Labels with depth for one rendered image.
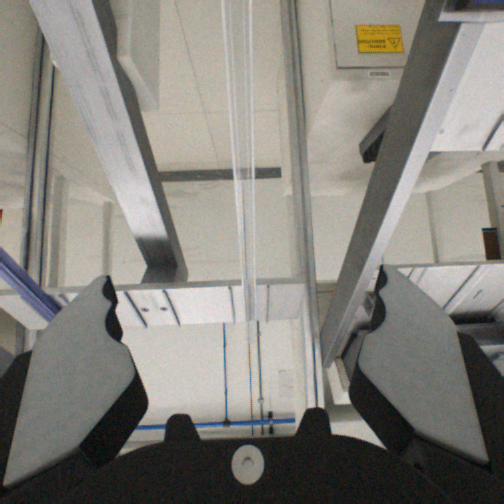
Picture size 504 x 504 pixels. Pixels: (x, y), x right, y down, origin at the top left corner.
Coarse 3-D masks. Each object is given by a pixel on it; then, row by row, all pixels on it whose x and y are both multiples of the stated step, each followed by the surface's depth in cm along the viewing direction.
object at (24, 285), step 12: (0, 252) 20; (0, 264) 20; (12, 264) 21; (0, 276) 21; (12, 276) 21; (24, 276) 22; (24, 288) 22; (36, 288) 23; (36, 300) 24; (48, 300) 25; (48, 312) 25
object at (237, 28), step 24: (240, 0) 10; (240, 24) 11; (240, 48) 11; (240, 72) 12; (240, 96) 12; (240, 120) 13; (240, 144) 14; (240, 168) 15; (240, 192) 16; (240, 216) 18; (240, 240) 19; (240, 264) 21
